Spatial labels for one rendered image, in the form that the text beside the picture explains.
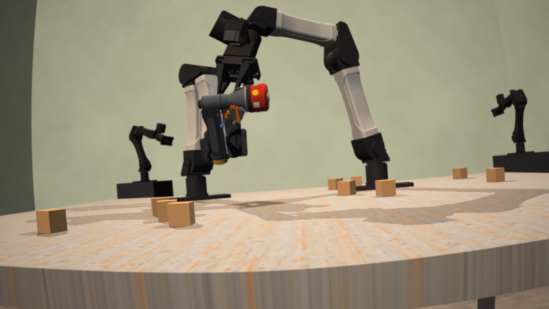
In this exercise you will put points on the tan cube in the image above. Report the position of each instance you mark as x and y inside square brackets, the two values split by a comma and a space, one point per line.
[357, 179]
[51, 221]
[460, 173]
[495, 175]
[162, 209]
[332, 183]
[385, 188]
[346, 188]
[181, 213]
[154, 204]

